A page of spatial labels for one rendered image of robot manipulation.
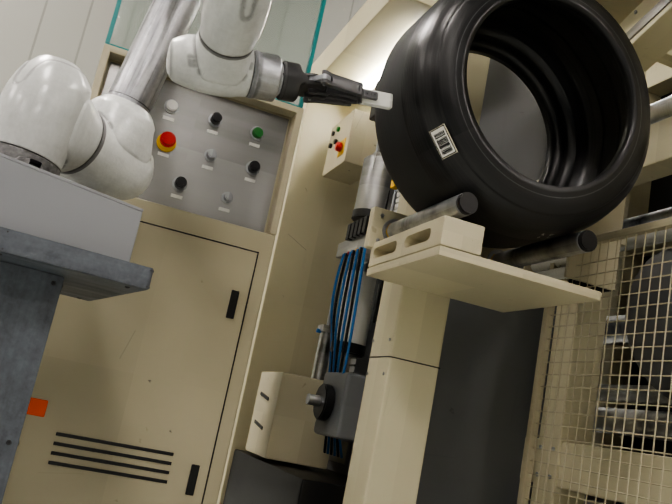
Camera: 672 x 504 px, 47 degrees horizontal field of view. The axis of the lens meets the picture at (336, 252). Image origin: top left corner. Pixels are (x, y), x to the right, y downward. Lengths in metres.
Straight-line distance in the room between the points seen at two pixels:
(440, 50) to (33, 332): 0.93
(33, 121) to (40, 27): 2.98
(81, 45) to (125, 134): 2.85
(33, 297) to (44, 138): 0.31
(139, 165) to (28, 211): 0.42
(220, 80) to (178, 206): 0.69
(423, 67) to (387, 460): 0.86
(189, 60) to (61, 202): 0.34
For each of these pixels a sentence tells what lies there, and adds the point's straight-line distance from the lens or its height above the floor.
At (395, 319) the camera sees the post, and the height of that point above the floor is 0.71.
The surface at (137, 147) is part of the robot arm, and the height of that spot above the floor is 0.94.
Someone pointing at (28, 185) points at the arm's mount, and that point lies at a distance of 1.44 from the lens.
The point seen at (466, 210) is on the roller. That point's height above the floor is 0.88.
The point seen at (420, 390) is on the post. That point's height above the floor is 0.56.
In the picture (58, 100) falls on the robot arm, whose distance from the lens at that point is 1.62.
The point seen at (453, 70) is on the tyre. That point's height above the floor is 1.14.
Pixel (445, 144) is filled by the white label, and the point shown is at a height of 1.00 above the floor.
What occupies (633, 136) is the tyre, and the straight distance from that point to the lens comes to 1.75.
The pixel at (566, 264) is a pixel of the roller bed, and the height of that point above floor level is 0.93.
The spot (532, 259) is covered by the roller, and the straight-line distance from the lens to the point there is 1.77.
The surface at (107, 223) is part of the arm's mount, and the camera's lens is 1.45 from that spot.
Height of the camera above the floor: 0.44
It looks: 12 degrees up
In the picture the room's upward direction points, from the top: 11 degrees clockwise
